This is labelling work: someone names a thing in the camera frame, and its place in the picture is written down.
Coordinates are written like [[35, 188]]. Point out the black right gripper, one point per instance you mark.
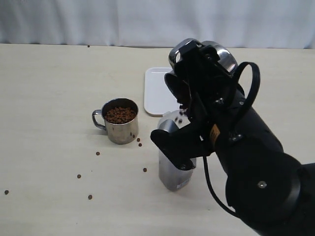
[[204, 110]]

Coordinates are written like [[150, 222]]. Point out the steel mug with kibble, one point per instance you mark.
[[119, 119]]

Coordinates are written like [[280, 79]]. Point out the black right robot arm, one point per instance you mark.
[[270, 191]]

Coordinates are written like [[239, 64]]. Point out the white plastic tray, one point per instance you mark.
[[158, 99]]

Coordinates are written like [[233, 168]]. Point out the white curtain backdrop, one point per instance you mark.
[[159, 23]]

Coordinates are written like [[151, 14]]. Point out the translucent plastic container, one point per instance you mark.
[[172, 178]]

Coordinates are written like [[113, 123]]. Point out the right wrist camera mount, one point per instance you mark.
[[181, 145]]

